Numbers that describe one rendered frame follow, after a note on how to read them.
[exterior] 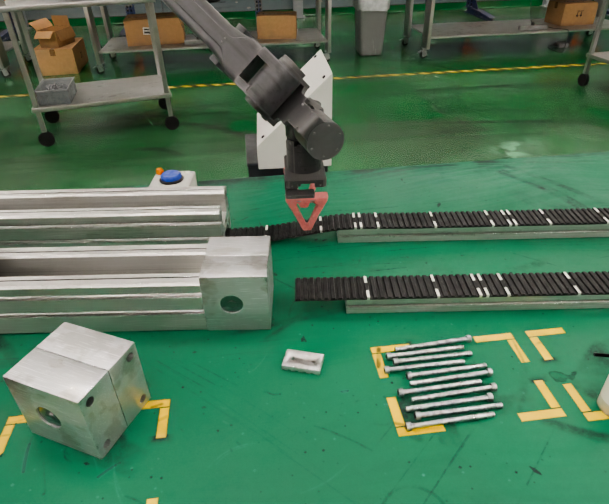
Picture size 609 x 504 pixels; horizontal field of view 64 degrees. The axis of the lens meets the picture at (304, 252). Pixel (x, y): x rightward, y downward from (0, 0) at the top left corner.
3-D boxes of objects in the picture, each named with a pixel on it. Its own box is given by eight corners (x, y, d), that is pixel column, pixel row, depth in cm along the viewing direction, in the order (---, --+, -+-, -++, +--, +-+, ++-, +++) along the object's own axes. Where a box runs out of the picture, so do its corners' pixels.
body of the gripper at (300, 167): (286, 191, 78) (283, 148, 74) (284, 164, 87) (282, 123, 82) (326, 189, 78) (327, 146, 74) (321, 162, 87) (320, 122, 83)
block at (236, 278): (274, 276, 80) (271, 227, 75) (270, 329, 70) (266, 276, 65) (219, 278, 80) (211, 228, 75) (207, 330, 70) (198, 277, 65)
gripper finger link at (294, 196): (287, 238, 82) (285, 187, 77) (286, 216, 88) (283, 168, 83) (328, 236, 82) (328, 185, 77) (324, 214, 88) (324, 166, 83)
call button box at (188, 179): (199, 196, 104) (195, 169, 100) (191, 220, 96) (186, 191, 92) (161, 197, 104) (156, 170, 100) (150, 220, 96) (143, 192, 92)
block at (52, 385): (162, 383, 62) (147, 327, 57) (102, 460, 54) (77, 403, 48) (98, 363, 65) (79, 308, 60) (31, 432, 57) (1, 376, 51)
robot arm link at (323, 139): (281, 51, 72) (241, 95, 73) (308, 70, 63) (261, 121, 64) (331, 105, 79) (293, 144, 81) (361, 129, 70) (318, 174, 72)
